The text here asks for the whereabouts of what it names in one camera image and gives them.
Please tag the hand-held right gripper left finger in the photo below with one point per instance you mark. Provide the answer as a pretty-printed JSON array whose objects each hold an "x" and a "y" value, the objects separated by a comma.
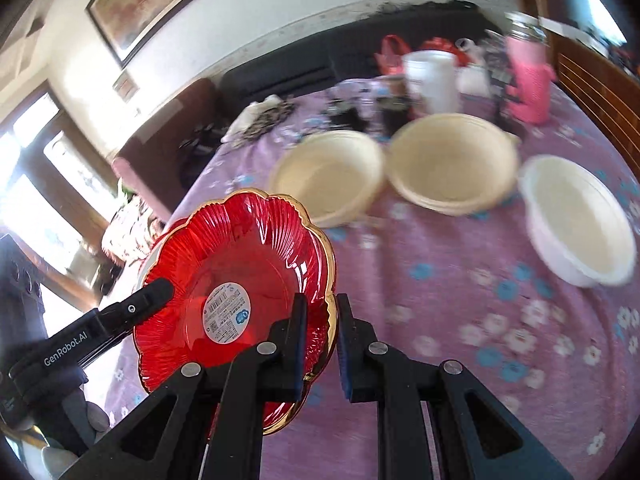
[{"x": 300, "y": 345}]

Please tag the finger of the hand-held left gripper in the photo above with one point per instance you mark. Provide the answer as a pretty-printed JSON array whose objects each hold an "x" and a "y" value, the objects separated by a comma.
[{"x": 145, "y": 300}]

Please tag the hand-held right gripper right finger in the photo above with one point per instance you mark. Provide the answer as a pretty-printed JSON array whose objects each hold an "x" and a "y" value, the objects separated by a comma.
[{"x": 344, "y": 355}]

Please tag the red glass plate gold rim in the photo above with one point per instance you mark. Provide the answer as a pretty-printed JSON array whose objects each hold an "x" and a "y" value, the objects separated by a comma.
[{"x": 240, "y": 255}]

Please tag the cream paper bowl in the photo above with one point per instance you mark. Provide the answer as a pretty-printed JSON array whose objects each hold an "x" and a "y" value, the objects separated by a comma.
[
  {"x": 450, "y": 160},
  {"x": 325, "y": 175}
]

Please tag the white paper bowl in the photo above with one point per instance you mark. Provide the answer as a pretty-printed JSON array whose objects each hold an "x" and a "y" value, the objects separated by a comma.
[{"x": 575, "y": 215}]

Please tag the wooden glazed door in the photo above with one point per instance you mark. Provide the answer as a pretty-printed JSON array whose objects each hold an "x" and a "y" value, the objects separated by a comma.
[{"x": 60, "y": 170}]

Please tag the brown armchair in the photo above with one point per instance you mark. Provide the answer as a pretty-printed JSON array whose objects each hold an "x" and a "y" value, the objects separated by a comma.
[{"x": 160, "y": 145}]

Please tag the black can with tubes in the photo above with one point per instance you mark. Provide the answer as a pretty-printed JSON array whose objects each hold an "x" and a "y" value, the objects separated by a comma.
[{"x": 350, "y": 117}]

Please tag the black can with gear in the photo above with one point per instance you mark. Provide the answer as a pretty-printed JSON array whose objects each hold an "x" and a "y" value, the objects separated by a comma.
[{"x": 392, "y": 107}]

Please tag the black sofa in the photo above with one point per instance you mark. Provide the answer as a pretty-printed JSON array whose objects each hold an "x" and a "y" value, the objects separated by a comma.
[{"x": 300, "y": 60}]

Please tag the white plastic bucket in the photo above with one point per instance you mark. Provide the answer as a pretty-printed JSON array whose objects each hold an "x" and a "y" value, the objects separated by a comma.
[{"x": 431, "y": 82}]

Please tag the framed painting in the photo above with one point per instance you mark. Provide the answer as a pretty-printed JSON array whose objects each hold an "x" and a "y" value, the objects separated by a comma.
[{"x": 150, "y": 0}]

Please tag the red bag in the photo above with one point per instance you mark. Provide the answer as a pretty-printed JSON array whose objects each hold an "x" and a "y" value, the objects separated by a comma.
[{"x": 392, "y": 57}]

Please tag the white box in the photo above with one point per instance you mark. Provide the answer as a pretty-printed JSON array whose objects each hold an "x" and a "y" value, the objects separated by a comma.
[{"x": 475, "y": 80}]

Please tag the pink bottle with knit sleeve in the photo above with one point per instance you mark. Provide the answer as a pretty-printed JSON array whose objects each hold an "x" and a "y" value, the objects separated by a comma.
[{"x": 530, "y": 80}]

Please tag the wooden bench backrest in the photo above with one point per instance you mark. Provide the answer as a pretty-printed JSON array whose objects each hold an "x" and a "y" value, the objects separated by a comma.
[{"x": 595, "y": 85}]

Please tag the wall switch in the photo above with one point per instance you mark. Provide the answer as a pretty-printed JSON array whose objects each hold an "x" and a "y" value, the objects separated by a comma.
[{"x": 125, "y": 87}]

